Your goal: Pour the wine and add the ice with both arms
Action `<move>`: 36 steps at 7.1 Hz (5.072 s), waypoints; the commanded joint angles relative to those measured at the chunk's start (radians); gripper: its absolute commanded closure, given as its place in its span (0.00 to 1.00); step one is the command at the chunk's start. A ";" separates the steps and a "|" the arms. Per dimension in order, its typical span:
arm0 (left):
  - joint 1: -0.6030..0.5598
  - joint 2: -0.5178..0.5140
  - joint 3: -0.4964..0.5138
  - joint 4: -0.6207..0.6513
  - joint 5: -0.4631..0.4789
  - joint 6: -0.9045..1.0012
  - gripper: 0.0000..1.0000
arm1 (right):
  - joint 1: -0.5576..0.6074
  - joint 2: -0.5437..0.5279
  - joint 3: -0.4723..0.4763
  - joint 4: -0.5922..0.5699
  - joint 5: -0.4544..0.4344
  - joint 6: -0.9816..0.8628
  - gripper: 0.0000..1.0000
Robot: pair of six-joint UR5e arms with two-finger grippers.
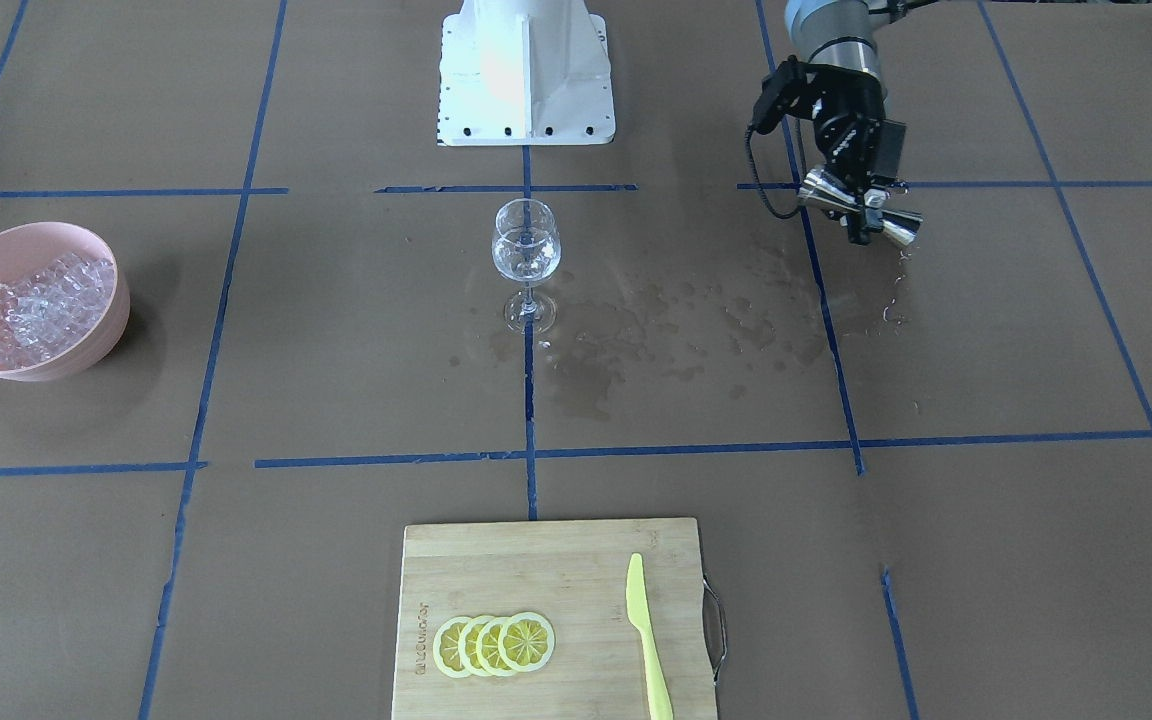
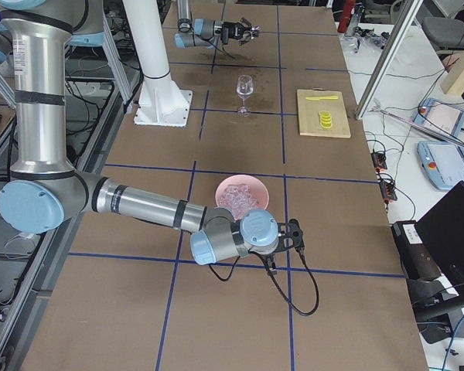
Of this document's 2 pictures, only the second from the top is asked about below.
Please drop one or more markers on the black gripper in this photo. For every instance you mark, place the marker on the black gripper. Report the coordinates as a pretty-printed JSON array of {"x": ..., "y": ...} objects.
[
  {"x": 238, "y": 32},
  {"x": 269, "y": 256}
]

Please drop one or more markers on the clear wine glass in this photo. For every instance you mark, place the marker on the clear wine glass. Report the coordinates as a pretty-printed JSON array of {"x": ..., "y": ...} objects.
[{"x": 244, "y": 89}]

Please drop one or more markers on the clear ice cubes pile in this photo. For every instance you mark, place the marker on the clear ice cubes pile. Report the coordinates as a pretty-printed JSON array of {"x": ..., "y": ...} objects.
[{"x": 238, "y": 200}]

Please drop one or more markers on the pink bowl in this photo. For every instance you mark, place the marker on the pink bowl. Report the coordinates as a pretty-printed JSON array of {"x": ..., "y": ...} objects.
[{"x": 257, "y": 188}]

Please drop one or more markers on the yellow plastic knife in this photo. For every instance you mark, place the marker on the yellow plastic knife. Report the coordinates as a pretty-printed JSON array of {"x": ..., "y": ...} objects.
[{"x": 319, "y": 98}]

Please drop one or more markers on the red fire extinguisher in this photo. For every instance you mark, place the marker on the red fire extinguisher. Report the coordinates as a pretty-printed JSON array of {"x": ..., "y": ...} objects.
[{"x": 346, "y": 16}]

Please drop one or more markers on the clear plastic bag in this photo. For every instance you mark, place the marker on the clear plastic bag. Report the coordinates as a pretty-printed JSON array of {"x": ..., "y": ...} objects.
[{"x": 353, "y": 39}]

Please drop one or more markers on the bamboo cutting board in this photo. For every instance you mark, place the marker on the bamboo cutting board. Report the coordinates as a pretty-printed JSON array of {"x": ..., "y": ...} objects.
[{"x": 308, "y": 114}]

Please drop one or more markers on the black box with label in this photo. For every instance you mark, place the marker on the black box with label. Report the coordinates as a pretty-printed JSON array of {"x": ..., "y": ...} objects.
[{"x": 417, "y": 262}]

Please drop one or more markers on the near blue teach pendant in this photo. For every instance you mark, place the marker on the near blue teach pendant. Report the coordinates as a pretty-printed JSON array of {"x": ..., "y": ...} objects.
[{"x": 443, "y": 163}]

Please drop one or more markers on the blue teach pendant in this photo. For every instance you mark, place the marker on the blue teach pendant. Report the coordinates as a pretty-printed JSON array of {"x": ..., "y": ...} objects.
[
  {"x": 439, "y": 116},
  {"x": 443, "y": 163}
]

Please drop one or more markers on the grey office chair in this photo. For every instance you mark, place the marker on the grey office chair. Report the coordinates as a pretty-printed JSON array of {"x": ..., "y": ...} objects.
[{"x": 446, "y": 32}]

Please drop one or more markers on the metal rod green tip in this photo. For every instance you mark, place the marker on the metal rod green tip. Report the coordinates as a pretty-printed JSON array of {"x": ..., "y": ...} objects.
[{"x": 444, "y": 137}]

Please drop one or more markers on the far blue teach pendant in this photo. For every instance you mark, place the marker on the far blue teach pendant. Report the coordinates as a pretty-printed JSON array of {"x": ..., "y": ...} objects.
[{"x": 439, "y": 116}]

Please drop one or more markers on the white camera pole base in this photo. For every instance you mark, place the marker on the white camera pole base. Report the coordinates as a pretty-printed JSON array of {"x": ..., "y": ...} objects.
[{"x": 161, "y": 102}]

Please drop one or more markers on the aluminium frame post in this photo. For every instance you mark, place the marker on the aluminium frame post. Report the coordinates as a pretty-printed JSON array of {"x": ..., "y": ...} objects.
[{"x": 399, "y": 31}]

